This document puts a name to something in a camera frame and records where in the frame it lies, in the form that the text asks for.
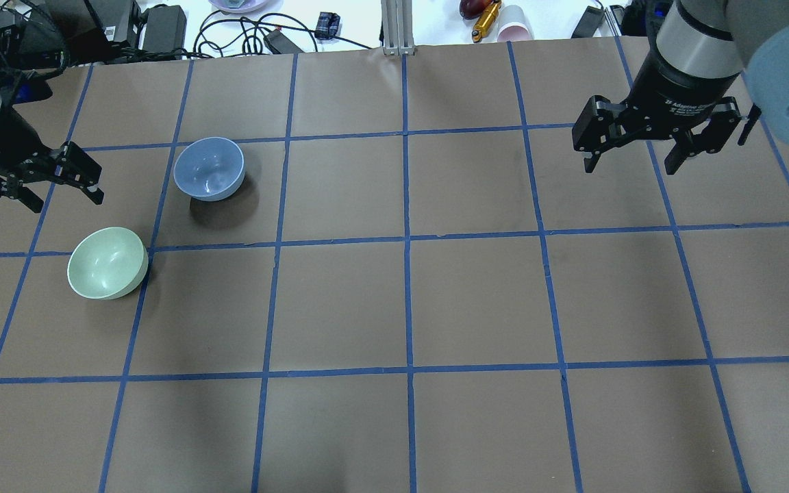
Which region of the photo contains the green bowl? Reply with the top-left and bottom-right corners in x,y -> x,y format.
66,227 -> 149,300

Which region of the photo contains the yellow metal cylinder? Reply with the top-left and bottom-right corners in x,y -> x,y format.
471,1 -> 501,43

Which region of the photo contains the red toy fruit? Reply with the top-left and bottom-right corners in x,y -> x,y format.
458,0 -> 492,20

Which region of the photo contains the black power adapter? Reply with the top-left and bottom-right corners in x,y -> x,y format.
141,4 -> 187,53

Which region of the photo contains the blue bowl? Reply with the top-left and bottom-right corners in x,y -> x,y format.
173,137 -> 245,202

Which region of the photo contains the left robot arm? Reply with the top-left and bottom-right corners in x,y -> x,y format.
0,69 -> 104,213

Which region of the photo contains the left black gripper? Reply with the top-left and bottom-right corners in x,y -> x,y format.
0,106 -> 104,213

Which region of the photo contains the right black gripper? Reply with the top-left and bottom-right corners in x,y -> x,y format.
572,52 -> 742,175

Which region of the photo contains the aluminium frame post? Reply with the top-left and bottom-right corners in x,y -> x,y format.
381,0 -> 416,56

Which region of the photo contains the small blue black device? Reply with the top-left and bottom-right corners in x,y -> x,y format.
314,12 -> 341,41

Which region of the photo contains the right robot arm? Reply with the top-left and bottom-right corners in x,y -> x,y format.
572,1 -> 789,175

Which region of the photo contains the purple plate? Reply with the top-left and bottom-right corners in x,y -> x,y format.
209,0 -> 268,14

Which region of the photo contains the pink cup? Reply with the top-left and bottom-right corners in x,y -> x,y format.
496,4 -> 534,42

